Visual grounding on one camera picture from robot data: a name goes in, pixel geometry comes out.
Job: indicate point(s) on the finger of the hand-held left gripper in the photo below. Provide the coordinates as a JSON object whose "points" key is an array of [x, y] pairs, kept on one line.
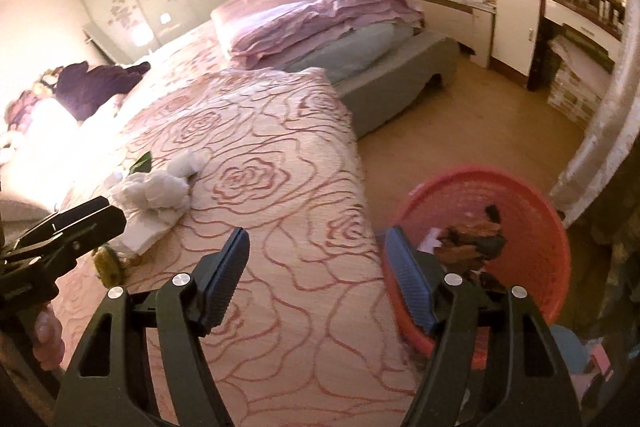
{"points": [[65, 219], [90, 234]]}

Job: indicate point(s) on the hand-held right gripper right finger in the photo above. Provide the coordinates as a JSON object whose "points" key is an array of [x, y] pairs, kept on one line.
{"points": [[407, 277]]}

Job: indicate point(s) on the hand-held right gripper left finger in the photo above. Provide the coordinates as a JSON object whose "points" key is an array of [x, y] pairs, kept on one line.
{"points": [[225, 277]]}

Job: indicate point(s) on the yellow green sponge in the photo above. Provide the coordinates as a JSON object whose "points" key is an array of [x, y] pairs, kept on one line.
{"points": [[107, 264]]}

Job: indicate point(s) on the white napkin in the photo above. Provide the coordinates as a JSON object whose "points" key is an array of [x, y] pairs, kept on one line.
{"points": [[145, 232]]}

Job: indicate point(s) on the brown wrapper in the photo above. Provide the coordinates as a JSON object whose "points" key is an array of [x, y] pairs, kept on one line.
{"points": [[470, 247]]}

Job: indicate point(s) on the large white tissue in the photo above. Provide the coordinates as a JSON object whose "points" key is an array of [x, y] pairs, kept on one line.
{"points": [[155, 192]]}

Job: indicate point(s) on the dark green wrapper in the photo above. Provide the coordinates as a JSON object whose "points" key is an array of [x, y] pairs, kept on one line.
{"points": [[142, 166]]}

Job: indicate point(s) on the small white tissue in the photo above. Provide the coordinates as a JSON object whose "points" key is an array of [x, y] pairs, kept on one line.
{"points": [[187, 162]]}

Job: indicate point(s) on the red plastic basket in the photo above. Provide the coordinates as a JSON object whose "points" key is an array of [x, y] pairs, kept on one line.
{"points": [[530, 227]]}

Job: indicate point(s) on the person's left hand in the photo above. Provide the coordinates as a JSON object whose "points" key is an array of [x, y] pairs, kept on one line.
{"points": [[47, 337]]}

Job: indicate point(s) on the bed with rose bedspread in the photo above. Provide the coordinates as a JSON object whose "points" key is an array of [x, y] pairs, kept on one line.
{"points": [[280, 217]]}

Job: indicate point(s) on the pink floral pillow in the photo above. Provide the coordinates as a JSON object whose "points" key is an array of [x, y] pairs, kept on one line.
{"points": [[27, 104]]}

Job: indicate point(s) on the purple cloth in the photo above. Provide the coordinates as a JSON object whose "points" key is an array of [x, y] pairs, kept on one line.
{"points": [[95, 84]]}

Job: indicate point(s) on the blue round object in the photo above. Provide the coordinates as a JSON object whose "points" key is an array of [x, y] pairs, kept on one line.
{"points": [[570, 347]]}

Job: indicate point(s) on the small glowing bedside lamp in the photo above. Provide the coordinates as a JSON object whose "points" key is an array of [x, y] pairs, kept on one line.
{"points": [[141, 36]]}

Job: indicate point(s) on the pink object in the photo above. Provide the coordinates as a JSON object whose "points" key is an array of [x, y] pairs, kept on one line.
{"points": [[597, 359]]}

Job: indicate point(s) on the brown floral curtain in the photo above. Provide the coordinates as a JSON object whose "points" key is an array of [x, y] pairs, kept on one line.
{"points": [[620, 217]]}

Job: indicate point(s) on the pink patterned curtain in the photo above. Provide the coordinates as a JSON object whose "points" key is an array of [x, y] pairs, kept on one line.
{"points": [[595, 147]]}

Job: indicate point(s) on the grey-blue folded blanket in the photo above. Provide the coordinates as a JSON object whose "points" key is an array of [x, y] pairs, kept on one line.
{"points": [[350, 47]]}

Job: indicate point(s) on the white corner desk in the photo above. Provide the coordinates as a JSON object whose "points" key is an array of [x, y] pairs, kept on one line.
{"points": [[480, 32]]}

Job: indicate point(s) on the pink folded quilt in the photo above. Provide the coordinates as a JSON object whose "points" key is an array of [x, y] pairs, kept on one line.
{"points": [[325, 17]]}

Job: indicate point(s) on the white cabinet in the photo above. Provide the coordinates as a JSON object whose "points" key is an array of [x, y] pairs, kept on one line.
{"points": [[517, 22]]}

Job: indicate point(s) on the pale cloth cover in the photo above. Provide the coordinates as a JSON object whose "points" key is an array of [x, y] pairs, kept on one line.
{"points": [[585, 49]]}

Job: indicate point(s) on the white dressing table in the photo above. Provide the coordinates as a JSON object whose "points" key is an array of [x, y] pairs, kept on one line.
{"points": [[575, 14]]}

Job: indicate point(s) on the grey upholstered bed frame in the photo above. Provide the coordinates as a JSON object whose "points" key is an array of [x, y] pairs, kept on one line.
{"points": [[395, 82]]}

